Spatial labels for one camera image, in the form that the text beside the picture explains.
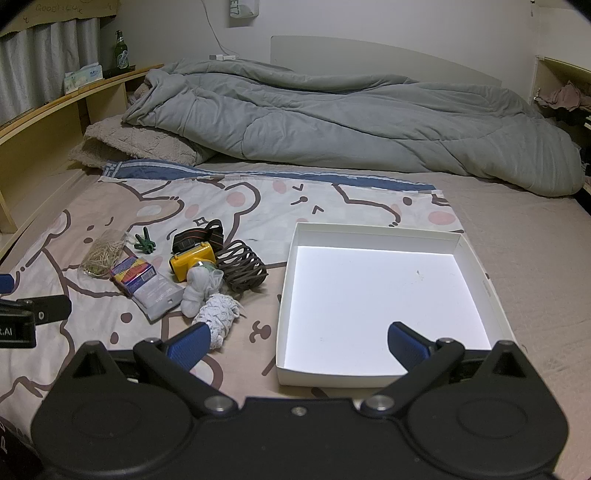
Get brown paper banner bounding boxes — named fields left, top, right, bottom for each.
left=0, top=0, right=122, bottom=38

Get white hanging wall bag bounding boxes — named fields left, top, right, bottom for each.
left=228, top=0, right=259, bottom=19

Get grey duvet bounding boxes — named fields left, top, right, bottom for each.
left=121, top=59, right=583, bottom=198

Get white shallow cardboard box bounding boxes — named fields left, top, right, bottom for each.
left=276, top=222, right=518, bottom=388

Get colourful small box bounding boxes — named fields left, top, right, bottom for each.
left=110, top=255, right=156, bottom=296

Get grey curtain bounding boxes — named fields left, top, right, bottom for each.
left=0, top=16, right=100, bottom=125

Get brown cord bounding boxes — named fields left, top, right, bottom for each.
left=215, top=240, right=269, bottom=294

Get white cable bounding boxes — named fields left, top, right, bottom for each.
left=201, top=0, right=238, bottom=58

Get bag of rubber bands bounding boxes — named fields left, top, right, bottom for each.
left=79, top=230, right=130, bottom=278

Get bear printed blanket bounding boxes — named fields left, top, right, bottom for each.
left=0, top=159, right=465, bottom=462

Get wooden bedside shelf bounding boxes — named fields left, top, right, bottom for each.
left=0, top=64, right=164, bottom=252

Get pink clothes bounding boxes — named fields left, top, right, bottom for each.
left=536, top=80, right=585, bottom=112

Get dark clothes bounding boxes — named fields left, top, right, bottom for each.
left=551, top=107, right=591, bottom=141

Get cream wall shelf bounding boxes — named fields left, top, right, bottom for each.
left=533, top=54, right=591, bottom=195

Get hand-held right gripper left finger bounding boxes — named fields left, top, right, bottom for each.
left=60, top=322, right=239, bottom=418

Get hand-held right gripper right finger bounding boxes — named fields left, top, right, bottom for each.
left=360, top=322, right=539, bottom=418

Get yellow headlamp with strap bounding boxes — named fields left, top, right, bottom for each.
left=169, top=220, right=225, bottom=282

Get green plastic clip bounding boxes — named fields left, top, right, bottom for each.
left=134, top=227, right=158, bottom=254

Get clear plastic pack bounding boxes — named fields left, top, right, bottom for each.
left=134, top=272, right=185, bottom=324

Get white plastic wad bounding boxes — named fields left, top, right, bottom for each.
left=181, top=263, right=225, bottom=318

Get tissue box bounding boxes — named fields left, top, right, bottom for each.
left=63, top=64, right=103, bottom=94

